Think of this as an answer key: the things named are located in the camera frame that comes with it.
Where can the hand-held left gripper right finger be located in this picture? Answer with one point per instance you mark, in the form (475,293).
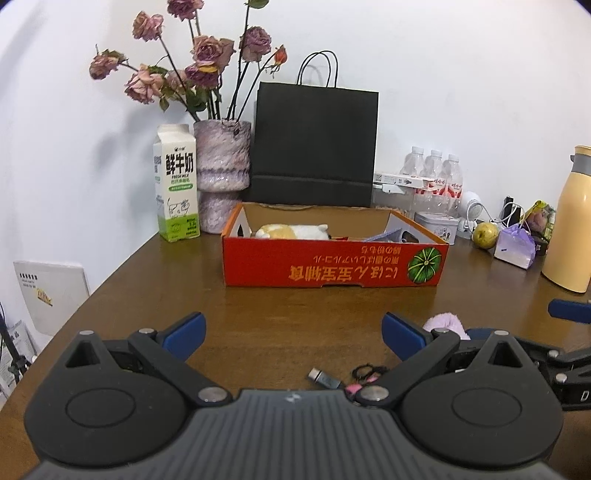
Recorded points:
(402,337)

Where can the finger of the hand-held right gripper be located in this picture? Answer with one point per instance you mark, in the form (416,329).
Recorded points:
(570,308)
(554,357)

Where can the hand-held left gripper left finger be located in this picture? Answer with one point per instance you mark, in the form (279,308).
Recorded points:
(187,334)

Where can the pink fuzzy cloth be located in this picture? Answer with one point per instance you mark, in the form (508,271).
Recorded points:
(445,321)

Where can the grey usb adapter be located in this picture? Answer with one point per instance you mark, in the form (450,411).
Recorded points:
(323,377)

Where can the orange cardboard box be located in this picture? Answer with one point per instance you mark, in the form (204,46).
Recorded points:
(323,263)

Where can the white orange plush toy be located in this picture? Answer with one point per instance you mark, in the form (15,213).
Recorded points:
(291,231)

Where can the small pink item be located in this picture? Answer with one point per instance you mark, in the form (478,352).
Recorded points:
(353,391)

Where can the cream yellow thermos bottle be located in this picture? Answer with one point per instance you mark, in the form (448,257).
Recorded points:
(570,221)

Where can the green yellow snack packet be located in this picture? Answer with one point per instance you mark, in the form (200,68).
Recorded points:
(542,219)

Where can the small dark item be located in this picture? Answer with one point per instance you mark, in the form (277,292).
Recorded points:
(410,237)

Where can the purple packet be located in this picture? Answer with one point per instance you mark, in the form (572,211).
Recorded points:
(383,236)

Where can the yellow green apple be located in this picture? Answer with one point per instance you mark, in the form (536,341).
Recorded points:
(485,235)

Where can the black charger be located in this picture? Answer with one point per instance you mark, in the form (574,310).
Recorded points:
(511,210)

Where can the floral white tin box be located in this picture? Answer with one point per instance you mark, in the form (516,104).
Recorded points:
(436,226)

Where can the clear seed container white lid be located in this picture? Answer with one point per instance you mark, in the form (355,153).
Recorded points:
(392,201)

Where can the white flat box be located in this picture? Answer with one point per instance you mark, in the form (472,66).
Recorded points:
(51,295)

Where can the white small fan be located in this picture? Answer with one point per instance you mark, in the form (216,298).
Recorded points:
(471,203)

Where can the white green milk carton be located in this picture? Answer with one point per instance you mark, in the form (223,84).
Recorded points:
(178,184)

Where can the flat white orange carton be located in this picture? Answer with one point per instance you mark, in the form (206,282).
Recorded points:
(401,179)

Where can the clear water bottle red label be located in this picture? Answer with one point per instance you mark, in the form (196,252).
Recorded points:
(414,161)
(434,164)
(452,173)

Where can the black stand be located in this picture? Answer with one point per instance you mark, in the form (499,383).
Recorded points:
(11,350)

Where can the purple marbled vase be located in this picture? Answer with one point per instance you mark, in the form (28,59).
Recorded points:
(221,157)

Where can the black paper bag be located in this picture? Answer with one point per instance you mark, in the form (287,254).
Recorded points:
(314,138)

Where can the dried pink rose bouquet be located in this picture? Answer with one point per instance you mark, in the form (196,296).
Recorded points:
(207,48)

